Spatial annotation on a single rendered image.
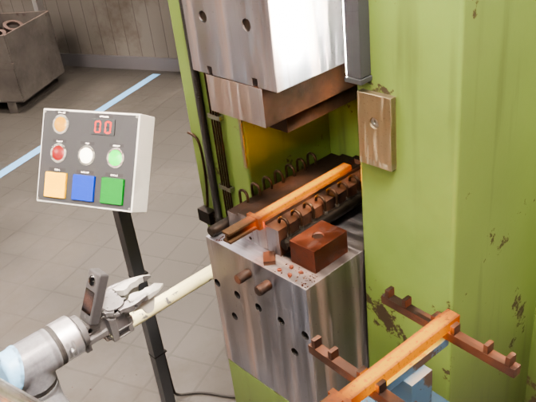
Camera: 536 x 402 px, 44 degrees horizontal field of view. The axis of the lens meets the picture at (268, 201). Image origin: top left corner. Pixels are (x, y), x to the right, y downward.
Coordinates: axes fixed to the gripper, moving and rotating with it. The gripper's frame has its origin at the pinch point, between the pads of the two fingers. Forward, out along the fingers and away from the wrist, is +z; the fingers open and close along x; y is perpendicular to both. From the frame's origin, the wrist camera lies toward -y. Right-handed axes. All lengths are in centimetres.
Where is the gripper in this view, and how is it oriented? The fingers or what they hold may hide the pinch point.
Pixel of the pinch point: (151, 280)
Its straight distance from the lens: 156.3
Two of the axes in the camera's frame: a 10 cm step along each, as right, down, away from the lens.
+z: 7.2, -4.1, 5.6
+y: 1.1, 8.6, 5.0
